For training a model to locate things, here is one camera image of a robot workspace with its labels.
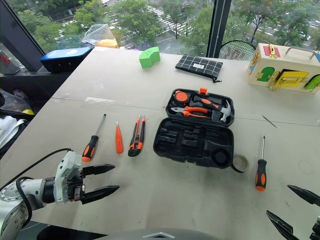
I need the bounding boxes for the thin-shaft screwdriver orange black handle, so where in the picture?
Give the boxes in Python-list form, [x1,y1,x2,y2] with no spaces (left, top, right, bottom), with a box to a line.
[255,135,268,192]

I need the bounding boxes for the black grid pattern pouch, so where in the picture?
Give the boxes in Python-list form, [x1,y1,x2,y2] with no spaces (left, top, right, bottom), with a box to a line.
[175,54,224,84]

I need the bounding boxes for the pliers with orange handles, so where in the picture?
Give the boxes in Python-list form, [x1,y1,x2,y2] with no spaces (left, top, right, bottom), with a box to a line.
[170,105,210,118]

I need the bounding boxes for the black slanted window frame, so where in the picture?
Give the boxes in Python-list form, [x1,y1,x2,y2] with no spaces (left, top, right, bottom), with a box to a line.
[0,0,47,73]

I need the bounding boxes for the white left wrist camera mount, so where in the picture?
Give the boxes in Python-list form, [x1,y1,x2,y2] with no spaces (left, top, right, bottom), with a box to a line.
[54,150,83,204]

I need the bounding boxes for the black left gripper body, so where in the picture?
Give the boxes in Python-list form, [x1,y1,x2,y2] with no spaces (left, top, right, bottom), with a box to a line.
[63,167,87,202]

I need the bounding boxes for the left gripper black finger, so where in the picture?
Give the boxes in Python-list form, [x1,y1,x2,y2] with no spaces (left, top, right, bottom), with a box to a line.
[82,163,116,177]
[80,185,120,205]

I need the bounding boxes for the orange round object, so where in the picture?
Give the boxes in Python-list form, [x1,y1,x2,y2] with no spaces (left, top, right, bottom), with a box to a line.
[95,38,120,49]

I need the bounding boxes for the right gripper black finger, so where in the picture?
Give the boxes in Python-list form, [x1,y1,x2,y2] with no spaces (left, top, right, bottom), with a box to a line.
[265,210,301,240]
[287,184,320,207]

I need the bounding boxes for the claw hammer orange black grip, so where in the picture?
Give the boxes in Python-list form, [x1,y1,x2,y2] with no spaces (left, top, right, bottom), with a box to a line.
[192,94,231,123]

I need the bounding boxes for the clear plastic bag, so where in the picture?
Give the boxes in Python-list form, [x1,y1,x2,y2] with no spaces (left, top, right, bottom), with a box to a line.
[81,23,118,47]

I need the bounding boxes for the green plastic block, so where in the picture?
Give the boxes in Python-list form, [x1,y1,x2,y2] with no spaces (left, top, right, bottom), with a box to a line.
[138,46,161,69]

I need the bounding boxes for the white cloth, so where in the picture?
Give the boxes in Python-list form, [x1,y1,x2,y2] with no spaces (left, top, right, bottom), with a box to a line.
[0,116,27,148]

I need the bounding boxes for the wooden lock busy box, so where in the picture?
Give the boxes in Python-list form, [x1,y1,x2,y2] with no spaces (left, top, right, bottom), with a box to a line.
[247,42,320,95]

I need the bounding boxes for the racket with string net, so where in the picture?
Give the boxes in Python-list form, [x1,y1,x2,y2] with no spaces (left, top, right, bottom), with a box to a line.
[218,39,258,61]

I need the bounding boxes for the black tool case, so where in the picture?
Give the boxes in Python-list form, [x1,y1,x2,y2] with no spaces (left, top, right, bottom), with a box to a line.
[152,87,236,170]

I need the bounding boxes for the orange test pen screwdriver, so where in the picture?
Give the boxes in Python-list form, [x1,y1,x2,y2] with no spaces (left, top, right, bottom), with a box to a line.
[114,121,125,154]

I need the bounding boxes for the blue black case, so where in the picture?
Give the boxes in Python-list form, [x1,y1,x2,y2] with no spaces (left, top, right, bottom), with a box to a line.
[40,46,95,74]

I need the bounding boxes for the thin dark metal stick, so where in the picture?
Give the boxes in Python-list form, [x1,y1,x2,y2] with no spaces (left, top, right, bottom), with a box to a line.
[261,114,278,129]

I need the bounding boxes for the thick-shaft screwdriver orange black handle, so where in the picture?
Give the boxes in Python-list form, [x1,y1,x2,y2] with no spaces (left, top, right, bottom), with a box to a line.
[81,113,107,163]

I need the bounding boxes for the orange black utility knife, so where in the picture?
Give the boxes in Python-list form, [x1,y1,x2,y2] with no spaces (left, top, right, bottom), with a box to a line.
[127,114,146,158]

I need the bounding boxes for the black vertical window post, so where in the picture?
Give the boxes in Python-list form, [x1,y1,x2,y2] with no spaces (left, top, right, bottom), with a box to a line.
[206,0,233,59]

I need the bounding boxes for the roll of tape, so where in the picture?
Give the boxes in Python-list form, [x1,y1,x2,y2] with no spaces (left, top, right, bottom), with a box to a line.
[231,154,250,174]

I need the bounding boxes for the orange black tape measure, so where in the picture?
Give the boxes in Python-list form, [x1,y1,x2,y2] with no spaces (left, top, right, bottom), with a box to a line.
[174,90,193,106]

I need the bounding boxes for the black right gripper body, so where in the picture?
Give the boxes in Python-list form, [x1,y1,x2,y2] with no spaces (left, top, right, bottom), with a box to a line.
[309,216,320,240]

